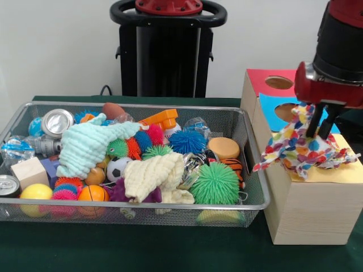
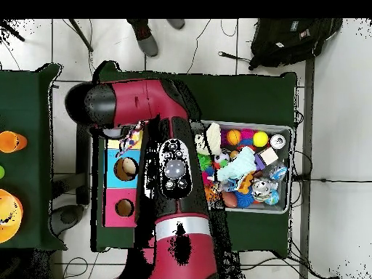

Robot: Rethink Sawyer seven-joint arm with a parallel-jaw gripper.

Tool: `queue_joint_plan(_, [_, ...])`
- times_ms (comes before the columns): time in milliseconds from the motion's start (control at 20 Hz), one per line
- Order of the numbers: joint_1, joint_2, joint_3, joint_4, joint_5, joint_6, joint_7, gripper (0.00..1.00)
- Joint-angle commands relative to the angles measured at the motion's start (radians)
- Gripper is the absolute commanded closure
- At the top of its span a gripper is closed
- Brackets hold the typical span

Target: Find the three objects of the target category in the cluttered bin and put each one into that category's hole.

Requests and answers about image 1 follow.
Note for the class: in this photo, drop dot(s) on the silver drink can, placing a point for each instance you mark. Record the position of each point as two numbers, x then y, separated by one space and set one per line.
57 122

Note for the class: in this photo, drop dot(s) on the small orange basketball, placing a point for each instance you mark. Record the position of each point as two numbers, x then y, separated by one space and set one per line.
92 194

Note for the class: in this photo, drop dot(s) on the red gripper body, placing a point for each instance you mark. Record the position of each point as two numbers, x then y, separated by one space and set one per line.
329 93

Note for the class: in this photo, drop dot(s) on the orange plastic toy brick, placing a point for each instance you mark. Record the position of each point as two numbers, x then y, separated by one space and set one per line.
160 118

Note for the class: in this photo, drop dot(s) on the tan round wooden block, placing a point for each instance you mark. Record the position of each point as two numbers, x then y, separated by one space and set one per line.
223 148

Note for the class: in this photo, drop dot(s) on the cream yellow cloth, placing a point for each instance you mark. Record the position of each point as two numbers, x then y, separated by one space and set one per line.
148 177

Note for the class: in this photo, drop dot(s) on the polka-dot cloth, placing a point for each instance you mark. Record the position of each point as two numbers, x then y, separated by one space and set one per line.
295 150

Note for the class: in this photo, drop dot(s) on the clear mesh bin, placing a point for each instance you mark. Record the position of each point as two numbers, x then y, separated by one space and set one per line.
252 181

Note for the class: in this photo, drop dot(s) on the small soccer ball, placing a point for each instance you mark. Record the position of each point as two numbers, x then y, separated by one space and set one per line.
117 169

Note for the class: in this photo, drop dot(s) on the dark green tablecloth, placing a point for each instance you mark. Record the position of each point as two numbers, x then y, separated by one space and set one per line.
142 249

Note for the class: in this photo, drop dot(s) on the wooden box with three holes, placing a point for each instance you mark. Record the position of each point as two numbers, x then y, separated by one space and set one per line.
312 215

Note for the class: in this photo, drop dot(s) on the pink spiky ball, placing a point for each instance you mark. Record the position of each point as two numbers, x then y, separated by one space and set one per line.
63 194

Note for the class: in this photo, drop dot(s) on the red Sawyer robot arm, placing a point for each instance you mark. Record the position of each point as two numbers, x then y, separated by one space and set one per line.
343 45

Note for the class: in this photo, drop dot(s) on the green spiky ball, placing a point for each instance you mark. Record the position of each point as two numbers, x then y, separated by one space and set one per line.
215 183

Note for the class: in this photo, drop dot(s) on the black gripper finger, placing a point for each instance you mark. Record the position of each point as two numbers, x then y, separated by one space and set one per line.
327 120
313 120

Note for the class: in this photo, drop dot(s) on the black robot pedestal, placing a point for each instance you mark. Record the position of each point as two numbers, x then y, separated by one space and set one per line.
164 56

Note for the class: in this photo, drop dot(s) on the blue spiky ball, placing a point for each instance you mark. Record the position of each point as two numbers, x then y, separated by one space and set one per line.
187 141

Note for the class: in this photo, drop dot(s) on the mint green cloth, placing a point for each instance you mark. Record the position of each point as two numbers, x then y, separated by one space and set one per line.
88 148

